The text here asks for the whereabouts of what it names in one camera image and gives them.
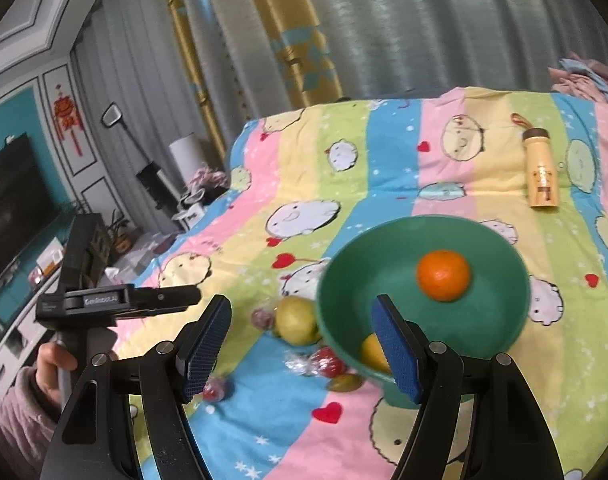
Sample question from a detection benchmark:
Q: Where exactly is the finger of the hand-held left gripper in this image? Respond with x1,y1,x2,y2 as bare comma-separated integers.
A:
131,284,203,318

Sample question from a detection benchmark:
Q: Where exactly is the small green fruit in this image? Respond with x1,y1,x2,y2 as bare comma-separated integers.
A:
326,372,362,393

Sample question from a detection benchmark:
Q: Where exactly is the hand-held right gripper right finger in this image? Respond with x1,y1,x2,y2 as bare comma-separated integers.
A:
371,294,565,480

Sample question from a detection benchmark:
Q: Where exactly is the black television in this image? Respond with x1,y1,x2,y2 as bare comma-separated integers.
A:
0,132,61,292

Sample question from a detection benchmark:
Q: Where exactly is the person's left hand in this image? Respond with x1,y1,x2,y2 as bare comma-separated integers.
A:
36,341,79,416

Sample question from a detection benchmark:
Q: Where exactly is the yellow orange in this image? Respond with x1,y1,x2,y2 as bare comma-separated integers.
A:
360,332,393,375

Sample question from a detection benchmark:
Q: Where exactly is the green bowl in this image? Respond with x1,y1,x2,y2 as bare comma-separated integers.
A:
316,215,532,411

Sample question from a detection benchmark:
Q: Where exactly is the red fruit with stick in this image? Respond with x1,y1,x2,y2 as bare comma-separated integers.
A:
284,346,349,378

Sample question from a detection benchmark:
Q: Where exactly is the grey curtain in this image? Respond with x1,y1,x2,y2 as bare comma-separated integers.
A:
70,0,207,241
329,0,608,103

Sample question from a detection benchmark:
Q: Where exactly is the white television cabinet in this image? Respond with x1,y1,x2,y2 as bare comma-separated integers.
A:
0,255,65,401

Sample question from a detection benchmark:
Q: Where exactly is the yellow patterned curtain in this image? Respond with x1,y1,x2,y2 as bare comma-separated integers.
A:
154,0,345,171

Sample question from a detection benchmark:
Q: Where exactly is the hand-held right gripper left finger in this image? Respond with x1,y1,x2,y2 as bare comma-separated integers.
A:
40,294,233,480

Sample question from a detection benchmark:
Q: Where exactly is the pile of clothes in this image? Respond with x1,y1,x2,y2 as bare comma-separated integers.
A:
548,52,608,108

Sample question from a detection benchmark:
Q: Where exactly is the orange mandarin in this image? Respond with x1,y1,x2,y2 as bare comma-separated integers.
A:
416,250,472,303

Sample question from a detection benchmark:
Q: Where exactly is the black box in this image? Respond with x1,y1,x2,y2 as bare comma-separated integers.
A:
136,165,177,211

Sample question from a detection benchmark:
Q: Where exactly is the yellow-green pear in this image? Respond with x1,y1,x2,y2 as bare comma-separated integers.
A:
275,296,323,346

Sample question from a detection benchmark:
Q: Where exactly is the potted plant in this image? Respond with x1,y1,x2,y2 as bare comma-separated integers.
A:
96,210,133,256

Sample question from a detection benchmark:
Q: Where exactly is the dull red wrapped fruit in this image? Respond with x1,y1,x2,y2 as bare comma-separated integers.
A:
250,307,277,332

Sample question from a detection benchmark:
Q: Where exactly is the red wall decoration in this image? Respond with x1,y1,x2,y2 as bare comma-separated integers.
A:
51,82,85,158

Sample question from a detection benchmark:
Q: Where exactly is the yellow bottle with strap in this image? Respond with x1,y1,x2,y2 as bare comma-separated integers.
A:
510,114,560,210

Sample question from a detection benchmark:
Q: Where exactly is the black floor lamp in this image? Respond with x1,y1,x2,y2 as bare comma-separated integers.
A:
100,102,157,176

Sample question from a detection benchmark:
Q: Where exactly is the person's left forearm pink sleeve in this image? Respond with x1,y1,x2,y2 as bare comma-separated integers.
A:
0,367,61,480

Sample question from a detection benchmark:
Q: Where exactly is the pink cloth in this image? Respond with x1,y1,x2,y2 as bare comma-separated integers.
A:
186,167,230,197

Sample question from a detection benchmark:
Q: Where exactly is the white cylinder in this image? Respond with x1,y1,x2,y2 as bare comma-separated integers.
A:
169,132,207,177

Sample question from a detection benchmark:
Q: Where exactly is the striped printed blanket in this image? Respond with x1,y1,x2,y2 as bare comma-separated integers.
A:
104,85,608,480

